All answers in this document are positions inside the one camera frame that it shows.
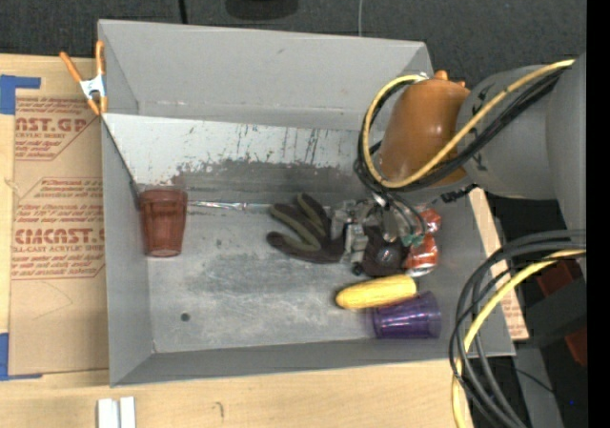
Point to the dark brown glove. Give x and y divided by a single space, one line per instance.
310 245

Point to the yellow corn cob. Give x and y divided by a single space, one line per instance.
376 291

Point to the orange crumpled packet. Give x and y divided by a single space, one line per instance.
424 257

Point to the purple translucent cup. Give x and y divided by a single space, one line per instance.
407 319

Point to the grey metal bin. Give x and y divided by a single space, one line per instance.
248 283

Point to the red-brown translucent cup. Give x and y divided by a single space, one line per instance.
163 226

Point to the brown cardboard board, red print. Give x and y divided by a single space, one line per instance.
57 302

